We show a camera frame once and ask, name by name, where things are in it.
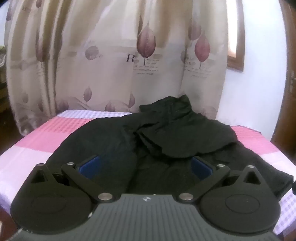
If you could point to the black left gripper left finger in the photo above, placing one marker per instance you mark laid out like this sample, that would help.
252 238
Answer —
50 203

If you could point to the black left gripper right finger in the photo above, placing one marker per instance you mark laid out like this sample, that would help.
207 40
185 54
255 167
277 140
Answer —
234 202

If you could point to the black garment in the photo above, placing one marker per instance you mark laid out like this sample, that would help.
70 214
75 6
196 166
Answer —
151 151

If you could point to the pink lilac checked bed sheet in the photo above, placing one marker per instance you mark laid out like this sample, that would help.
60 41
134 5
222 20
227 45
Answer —
37 147

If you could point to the brown wooden door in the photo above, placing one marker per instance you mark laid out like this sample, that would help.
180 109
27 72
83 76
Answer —
284 133

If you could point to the beige leaf print curtain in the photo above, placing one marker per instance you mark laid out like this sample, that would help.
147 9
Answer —
113 56

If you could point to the brown wooden window frame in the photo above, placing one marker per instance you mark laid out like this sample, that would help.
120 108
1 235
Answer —
236 35

